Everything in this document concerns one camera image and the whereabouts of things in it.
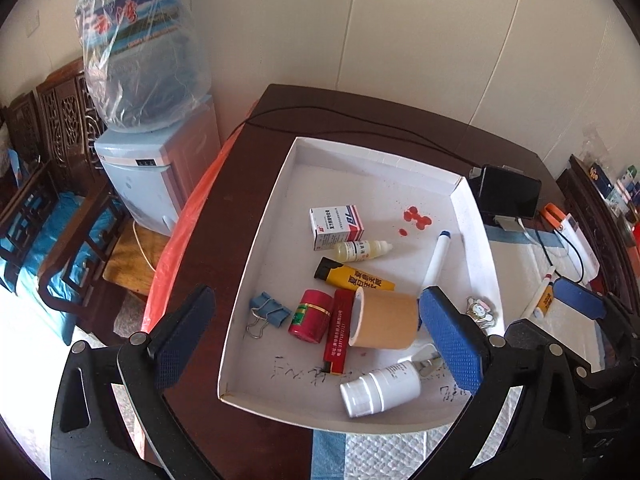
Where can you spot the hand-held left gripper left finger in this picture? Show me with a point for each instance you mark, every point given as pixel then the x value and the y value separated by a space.
pixel 180 340

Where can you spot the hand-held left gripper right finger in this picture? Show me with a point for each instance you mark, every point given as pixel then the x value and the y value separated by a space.
pixel 450 340

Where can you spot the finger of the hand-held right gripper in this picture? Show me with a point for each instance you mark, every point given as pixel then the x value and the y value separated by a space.
pixel 580 297

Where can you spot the brown tape roll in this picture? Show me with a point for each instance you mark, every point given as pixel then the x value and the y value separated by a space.
pixel 390 320

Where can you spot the white pill bottle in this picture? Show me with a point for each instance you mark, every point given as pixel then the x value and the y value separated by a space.
pixel 395 385

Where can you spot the yellow tube with black cap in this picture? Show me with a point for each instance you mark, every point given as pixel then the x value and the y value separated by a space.
pixel 357 280

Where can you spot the long red box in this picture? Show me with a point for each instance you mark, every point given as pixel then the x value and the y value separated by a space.
pixel 337 342

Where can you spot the small medicine box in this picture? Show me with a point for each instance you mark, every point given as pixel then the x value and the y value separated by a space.
pixel 332 227

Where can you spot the white cardboard box tray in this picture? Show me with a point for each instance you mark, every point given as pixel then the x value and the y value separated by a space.
pixel 350 185

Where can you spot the metal nail clipper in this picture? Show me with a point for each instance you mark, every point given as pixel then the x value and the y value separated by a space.
pixel 425 360

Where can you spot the white pen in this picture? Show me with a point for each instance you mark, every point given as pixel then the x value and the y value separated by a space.
pixel 549 275

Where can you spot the cartoon figure pin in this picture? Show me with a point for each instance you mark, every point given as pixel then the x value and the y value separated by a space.
pixel 480 312

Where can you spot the white device with orange clip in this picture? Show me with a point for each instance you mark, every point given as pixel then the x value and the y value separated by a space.
pixel 575 240

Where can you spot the dark wooden cabinet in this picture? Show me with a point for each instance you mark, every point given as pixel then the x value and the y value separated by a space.
pixel 600 220

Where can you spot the white marker with blue cap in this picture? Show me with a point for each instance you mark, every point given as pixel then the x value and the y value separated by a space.
pixel 436 260

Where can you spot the wooden stool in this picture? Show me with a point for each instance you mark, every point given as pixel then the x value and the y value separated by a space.
pixel 130 260

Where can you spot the blue binder clip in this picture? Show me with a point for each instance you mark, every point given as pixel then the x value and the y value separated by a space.
pixel 270 306

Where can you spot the phone stand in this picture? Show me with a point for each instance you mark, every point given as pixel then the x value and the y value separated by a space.
pixel 507 222

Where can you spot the red plastic sheet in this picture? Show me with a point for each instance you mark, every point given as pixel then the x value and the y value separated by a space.
pixel 192 220

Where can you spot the row of small boxes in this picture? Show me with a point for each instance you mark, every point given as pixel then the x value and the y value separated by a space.
pixel 625 185

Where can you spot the small dropper bottle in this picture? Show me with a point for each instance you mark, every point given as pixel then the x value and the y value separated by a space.
pixel 360 251

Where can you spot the white quilted mat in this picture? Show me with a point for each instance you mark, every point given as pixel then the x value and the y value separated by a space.
pixel 390 452

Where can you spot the black smartphone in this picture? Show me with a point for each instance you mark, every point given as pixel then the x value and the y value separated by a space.
pixel 507 190

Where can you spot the red cylindrical bottle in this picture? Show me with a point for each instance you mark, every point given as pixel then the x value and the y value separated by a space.
pixel 310 317

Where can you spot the light blue water dispenser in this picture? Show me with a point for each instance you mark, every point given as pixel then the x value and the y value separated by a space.
pixel 150 185

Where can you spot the blue seat cushion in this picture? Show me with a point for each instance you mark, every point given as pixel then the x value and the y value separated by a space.
pixel 30 260

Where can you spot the carved wooden chair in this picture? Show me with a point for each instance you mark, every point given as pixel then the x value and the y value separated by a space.
pixel 22 125
pixel 62 110

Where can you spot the water bottle in plastic bag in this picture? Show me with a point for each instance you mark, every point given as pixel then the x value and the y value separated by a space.
pixel 145 70

